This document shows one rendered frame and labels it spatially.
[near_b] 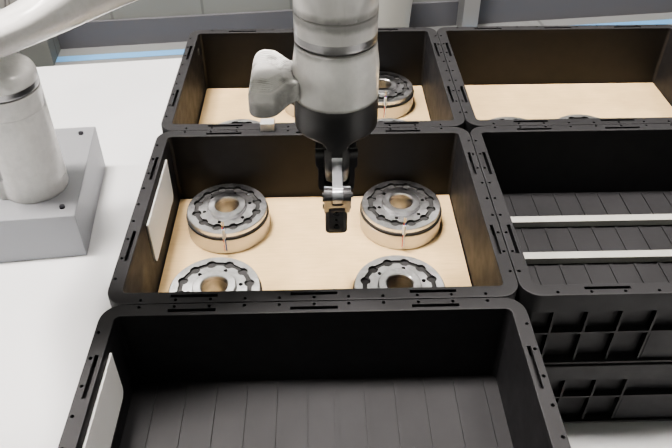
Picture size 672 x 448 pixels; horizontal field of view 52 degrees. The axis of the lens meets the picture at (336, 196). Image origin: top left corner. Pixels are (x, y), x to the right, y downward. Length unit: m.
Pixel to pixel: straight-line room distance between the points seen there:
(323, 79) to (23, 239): 0.65
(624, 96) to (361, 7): 0.77
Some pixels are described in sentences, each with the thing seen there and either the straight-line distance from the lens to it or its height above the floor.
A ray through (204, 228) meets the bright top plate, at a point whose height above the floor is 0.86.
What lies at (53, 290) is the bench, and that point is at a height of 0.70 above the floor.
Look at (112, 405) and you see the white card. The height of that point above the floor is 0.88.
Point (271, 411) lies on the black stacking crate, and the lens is 0.71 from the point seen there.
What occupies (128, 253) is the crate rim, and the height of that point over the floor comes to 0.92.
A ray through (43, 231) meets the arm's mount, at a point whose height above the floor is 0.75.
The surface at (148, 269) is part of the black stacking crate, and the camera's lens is 0.79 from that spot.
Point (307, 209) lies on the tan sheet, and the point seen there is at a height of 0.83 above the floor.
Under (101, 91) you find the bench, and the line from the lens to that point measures 1.51.
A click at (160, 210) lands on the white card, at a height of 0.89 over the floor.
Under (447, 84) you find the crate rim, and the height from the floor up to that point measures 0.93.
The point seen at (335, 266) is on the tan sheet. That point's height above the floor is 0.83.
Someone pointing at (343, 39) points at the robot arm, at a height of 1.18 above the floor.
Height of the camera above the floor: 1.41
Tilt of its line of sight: 39 degrees down
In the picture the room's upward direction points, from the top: straight up
